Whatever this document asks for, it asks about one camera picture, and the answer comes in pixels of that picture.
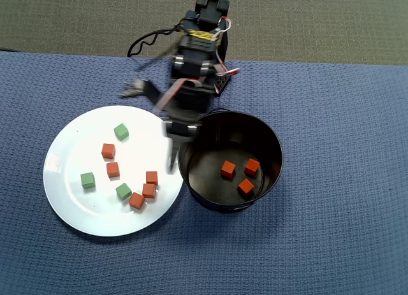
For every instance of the green cube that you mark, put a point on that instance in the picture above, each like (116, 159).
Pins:
(123, 191)
(87, 180)
(121, 131)

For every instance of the blue woven cloth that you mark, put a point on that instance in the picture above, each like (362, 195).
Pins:
(287, 244)

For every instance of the black metal bucket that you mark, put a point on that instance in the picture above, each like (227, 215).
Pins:
(204, 193)

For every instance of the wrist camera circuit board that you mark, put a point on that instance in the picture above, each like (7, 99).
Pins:
(134, 88)

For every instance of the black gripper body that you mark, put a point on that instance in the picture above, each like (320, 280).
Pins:
(181, 129)

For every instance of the red cube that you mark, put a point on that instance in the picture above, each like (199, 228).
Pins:
(137, 200)
(113, 169)
(108, 150)
(152, 177)
(245, 186)
(148, 190)
(228, 169)
(252, 166)

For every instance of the white round plate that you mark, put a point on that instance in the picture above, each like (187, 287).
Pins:
(95, 212)

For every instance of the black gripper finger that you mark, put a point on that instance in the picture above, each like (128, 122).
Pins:
(172, 155)

